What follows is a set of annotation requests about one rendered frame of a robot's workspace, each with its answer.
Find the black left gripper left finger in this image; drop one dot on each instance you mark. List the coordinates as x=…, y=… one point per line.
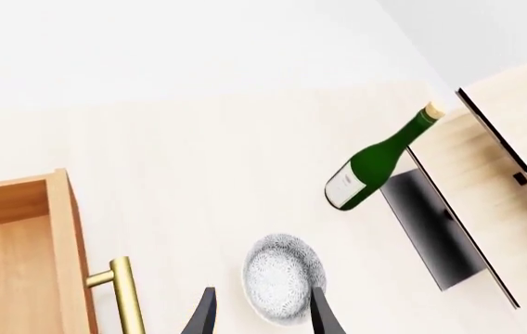
x=204, y=318

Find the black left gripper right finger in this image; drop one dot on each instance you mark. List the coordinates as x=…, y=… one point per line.
x=325, y=318

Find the patterned black and white bowl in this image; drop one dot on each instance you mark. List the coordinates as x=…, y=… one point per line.
x=282, y=276

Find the open wooden drawer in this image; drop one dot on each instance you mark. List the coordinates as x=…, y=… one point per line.
x=17, y=257

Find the green glass wine bottle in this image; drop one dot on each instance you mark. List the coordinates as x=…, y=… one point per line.
x=365, y=170

